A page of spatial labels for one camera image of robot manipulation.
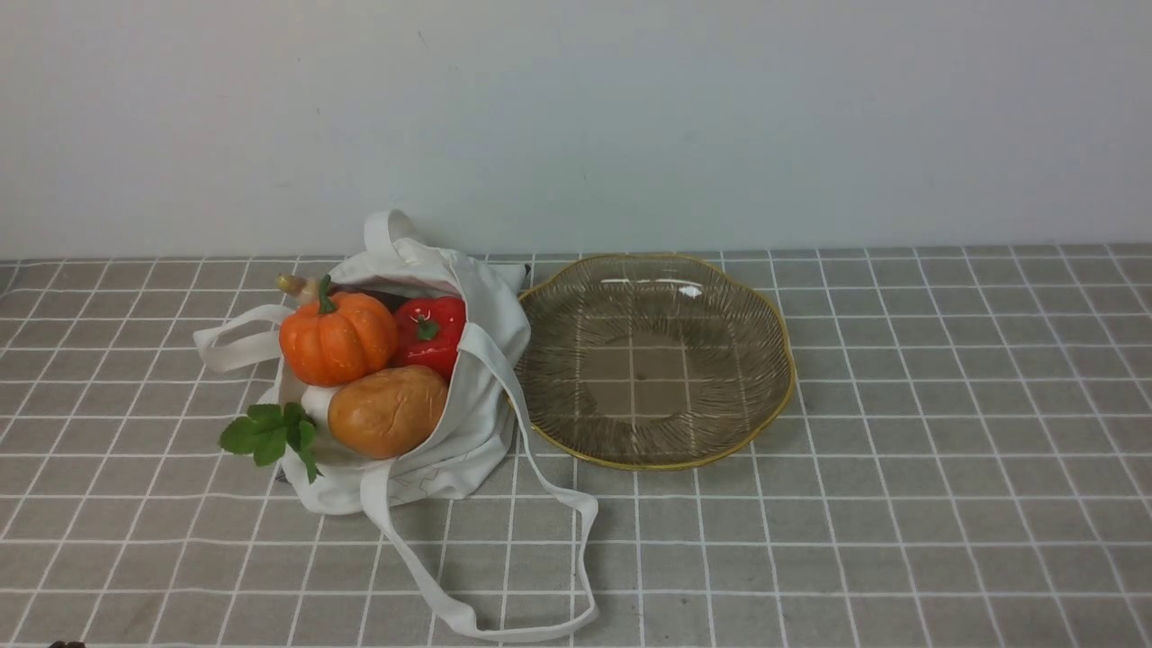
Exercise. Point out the grey checked tablecloth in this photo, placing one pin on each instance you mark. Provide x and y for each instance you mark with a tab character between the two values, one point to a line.
965	463

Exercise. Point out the gold-rimmed glass plate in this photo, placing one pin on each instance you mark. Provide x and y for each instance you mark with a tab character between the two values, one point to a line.
652	362

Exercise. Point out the orange toy pumpkin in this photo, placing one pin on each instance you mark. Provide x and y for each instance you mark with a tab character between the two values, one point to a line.
338	337

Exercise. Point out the brown toy potato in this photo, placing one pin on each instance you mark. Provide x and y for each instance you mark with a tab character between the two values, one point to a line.
389	413

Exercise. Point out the red toy bell pepper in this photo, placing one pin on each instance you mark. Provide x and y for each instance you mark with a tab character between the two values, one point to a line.
429	331

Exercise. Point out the white radish with green leaves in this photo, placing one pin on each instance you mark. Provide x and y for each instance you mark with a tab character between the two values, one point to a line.
272	427

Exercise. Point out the purple toy eggplant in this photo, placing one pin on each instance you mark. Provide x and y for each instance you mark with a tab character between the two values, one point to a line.
306	289

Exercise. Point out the white canvas tote bag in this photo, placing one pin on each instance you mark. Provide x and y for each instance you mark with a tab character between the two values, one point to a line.
485	409

